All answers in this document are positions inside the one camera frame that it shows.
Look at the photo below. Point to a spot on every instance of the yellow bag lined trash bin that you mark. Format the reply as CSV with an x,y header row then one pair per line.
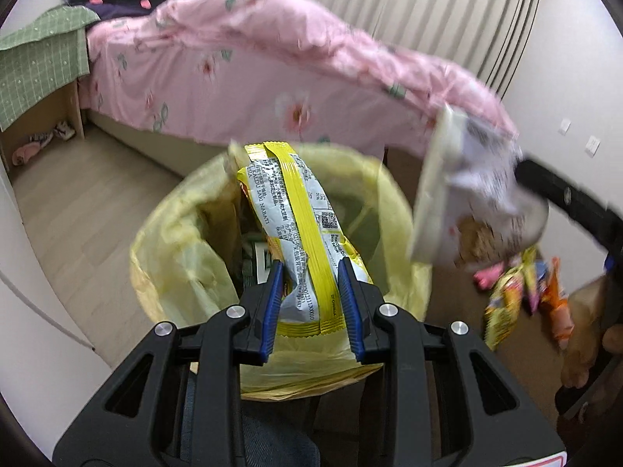
x,y
185,262

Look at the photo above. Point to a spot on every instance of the yellow white snack packet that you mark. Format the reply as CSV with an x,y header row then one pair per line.
x,y
297,233

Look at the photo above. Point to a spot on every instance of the person's jeans leg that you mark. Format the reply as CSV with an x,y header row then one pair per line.
x,y
272,442

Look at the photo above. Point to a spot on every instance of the wooden nightstand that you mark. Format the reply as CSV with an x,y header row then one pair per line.
x,y
48,112

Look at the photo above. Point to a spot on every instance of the person's right hand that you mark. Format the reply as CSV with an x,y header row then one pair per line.
x,y
581,331

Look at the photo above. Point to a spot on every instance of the patterned plush slipper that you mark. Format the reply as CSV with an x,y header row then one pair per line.
x,y
63,130

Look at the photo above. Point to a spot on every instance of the green checked cloth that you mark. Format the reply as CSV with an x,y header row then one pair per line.
x,y
39,73

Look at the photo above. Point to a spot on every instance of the white wrapper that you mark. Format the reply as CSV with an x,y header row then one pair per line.
x,y
438,180

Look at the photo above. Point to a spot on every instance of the white wall switch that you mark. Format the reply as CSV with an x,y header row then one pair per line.
x,y
564,125
592,145

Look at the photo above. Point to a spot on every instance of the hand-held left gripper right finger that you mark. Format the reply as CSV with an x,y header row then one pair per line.
x,y
351,311

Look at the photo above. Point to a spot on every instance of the pink toy caterpillar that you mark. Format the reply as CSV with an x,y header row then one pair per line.
x,y
489,275

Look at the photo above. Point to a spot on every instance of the pink plush slipper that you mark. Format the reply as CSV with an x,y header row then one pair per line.
x,y
27,153

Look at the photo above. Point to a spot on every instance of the beige bed base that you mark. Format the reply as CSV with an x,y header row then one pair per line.
x,y
146,141

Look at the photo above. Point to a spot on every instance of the pink floral duvet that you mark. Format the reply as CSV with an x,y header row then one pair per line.
x,y
340,44

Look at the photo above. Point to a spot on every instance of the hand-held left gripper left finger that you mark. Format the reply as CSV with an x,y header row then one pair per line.
x,y
270,311

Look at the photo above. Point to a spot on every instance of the white pleated curtain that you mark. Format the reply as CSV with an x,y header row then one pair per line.
x,y
413,5

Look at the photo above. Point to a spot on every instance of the yellow foil snack wrapper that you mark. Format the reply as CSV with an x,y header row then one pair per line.
x,y
504,311

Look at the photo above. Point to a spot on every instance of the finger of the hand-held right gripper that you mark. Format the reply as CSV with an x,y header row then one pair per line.
x,y
569,199

